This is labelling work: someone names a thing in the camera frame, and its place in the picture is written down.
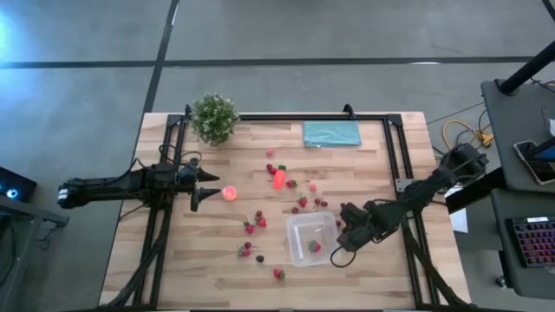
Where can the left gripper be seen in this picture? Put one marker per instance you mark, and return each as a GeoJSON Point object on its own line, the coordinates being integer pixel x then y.
{"type": "Point", "coordinates": [185, 184]}

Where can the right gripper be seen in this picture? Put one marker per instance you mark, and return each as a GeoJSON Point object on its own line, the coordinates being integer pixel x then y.
{"type": "Point", "coordinates": [357, 216]}

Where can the toy peach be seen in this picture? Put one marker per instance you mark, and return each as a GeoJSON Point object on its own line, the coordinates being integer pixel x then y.
{"type": "Point", "coordinates": [229, 193]}

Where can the clear plastic tupperware container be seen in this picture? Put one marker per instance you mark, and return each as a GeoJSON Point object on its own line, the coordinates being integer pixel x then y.
{"type": "Point", "coordinates": [303, 255]}

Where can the orange toy carrot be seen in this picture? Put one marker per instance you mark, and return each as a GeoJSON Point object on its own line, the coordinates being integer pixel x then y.
{"type": "Point", "coordinates": [279, 180]}

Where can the black toy blackberry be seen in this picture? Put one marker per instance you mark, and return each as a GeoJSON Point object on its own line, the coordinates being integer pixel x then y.
{"type": "Point", "coordinates": [259, 258]}

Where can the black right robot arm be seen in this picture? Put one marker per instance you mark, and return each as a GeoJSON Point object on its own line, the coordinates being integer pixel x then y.
{"type": "Point", "coordinates": [416, 195]}

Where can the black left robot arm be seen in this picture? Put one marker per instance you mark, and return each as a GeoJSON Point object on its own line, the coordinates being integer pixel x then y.
{"type": "Point", "coordinates": [108, 186]}

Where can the small green potted plant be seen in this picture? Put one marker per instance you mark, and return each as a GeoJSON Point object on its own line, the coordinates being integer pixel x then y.
{"type": "Point", "coordinates": [214, 119]}

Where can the folded light blue cloth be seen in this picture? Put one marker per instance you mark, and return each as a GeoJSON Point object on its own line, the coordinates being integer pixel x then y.
{"type": "Point", "coordinates": [331, 133]}

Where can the white paper sheet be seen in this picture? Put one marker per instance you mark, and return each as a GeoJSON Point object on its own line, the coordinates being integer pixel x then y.
{"type": "Point", "coordinates": [459, 221]}

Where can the grey desk with keyboard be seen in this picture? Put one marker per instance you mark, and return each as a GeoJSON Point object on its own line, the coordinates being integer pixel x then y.
{"type": "Point", "coordinates": [500, 260]}

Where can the small black caster wheel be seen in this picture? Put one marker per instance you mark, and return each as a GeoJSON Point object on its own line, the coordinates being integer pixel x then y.
{"type": "Point", "coordinates": [501, 281]}

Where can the grey metal stand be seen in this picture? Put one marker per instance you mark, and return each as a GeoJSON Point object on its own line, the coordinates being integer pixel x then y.
{"type": "Point", "coordinates": [43, 215]}

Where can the grey desk with pole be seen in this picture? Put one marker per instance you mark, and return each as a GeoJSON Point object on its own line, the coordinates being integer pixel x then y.
{"type": "Point", "coordinates": [503, 130]}

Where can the backlit computer keyboard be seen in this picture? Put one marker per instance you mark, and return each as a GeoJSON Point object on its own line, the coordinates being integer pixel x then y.
{"type": "Point", "coordinates": [533, 242]}

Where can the smartphone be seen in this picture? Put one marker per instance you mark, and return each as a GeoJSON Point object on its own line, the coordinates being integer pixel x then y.
{"type": "Point", "coordinates": [526, 160]}

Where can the black computer with blue light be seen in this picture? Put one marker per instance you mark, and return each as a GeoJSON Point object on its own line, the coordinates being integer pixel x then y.
{"type": "Point", "coordinates": [21, 184]}

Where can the black tablet with blue screen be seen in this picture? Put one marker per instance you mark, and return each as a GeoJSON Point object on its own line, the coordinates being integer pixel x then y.
{"type": "Point", "coordinates": [548, 152]}

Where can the black pole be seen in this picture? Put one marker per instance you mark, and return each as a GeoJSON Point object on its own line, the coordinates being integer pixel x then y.
{"type": "Point", "coordinates": [524, 69]}

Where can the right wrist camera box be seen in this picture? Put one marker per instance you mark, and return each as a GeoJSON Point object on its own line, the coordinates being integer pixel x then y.
{"type": "Point", "coordinates": [352, 240]}

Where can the grey metal bracket plate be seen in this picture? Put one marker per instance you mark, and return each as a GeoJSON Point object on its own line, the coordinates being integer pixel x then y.
{"type": "Point", "coordinates": [401, 186]}

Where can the black frame clamp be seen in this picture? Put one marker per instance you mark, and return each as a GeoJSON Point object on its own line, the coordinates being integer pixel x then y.
{"type": "Point", "coordinates": [349, 112]}
{"type": "Point", "coordinates": [187, 112]}

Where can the black aluminium rig frame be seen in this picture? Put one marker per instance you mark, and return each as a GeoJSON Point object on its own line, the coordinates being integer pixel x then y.
{"type": "Point", "coordinates": [282, 117]}

